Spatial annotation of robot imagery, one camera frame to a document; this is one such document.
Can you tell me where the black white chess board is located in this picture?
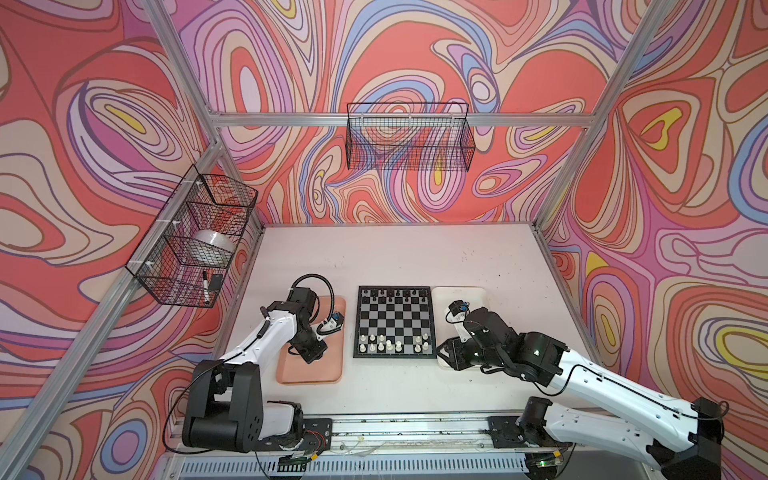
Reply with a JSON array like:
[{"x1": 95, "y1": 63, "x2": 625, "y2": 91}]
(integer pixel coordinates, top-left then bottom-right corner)
[{"x1": 353, "y1": 285, "x2": 437, "y2": 359}]

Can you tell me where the pink plastic tray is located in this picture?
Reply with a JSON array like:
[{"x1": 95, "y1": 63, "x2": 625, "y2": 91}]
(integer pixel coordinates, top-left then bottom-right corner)
[{"x1": 276, "y1": 325, "x2": 345, "y2": 385}]

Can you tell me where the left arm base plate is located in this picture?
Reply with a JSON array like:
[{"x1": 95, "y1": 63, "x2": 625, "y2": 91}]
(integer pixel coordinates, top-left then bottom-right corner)
[{"x1": 256, "y1": 417, "x2": 333, "y2": 455}]

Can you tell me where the black wire basket left wall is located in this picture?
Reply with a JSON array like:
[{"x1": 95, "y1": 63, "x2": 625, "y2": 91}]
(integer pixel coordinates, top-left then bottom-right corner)
[{"x1": 125, "y1": 166, "x2": 258, "y2": 308}]

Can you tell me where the white plastic tray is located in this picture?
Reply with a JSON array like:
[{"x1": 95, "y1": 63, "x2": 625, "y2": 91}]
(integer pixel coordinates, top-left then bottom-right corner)
[{"x1": 432, "y1": 286, "x2": 490, "y2": 371}]

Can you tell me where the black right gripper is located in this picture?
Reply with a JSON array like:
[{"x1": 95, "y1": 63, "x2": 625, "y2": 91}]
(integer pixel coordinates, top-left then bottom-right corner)
[{"x1": 434, "y1": 336, "x2": 506, "y2": 371}]

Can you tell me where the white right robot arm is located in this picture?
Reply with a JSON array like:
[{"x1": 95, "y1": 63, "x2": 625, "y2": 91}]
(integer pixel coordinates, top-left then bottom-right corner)
[{"x1": 436, "y1": 300, "x2": 729, "y2": 479}]

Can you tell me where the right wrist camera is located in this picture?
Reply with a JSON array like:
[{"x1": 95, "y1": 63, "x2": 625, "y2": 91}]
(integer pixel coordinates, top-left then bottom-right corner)
[{"x1": 448, "y1": 300, "x2": 469, "y2": 317}]

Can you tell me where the black marker in basket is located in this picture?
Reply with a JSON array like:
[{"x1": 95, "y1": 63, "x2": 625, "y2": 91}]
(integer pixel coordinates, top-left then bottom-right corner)
[{"x1": 202, "y1": 271, "x2": 211, "y2": 306}]

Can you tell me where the white roll in basket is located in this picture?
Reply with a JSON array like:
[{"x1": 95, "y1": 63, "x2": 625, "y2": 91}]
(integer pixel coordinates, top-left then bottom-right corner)
[{"x1": 187, "y1": 229, "x2": 236, "y2": 268}]

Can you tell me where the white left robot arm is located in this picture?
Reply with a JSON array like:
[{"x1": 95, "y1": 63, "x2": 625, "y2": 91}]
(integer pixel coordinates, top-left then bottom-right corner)
[{"x1": 182, "y1": 300, "x2": 325, "y2": 453}]

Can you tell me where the black wire basket wall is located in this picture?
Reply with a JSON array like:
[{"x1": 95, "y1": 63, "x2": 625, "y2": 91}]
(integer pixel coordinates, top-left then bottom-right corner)
[
  {"x1": 345, "y1": 100, "x2": 476, "y2": 172},
  {"x1": 125, "y1": 166, "x2": 258, "y2": 308}
]

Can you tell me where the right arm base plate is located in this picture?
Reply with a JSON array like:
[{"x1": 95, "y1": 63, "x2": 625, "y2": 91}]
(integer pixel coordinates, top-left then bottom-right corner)
[{"x1": 485, "y1": 415, "x2": 571, "y2": 449}]

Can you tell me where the black wire basket back wall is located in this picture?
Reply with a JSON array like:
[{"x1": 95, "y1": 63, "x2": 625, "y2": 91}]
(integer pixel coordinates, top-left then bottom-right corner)
[{"x1": 345, "y1": 100, "x2": 476, "y2": 172}]

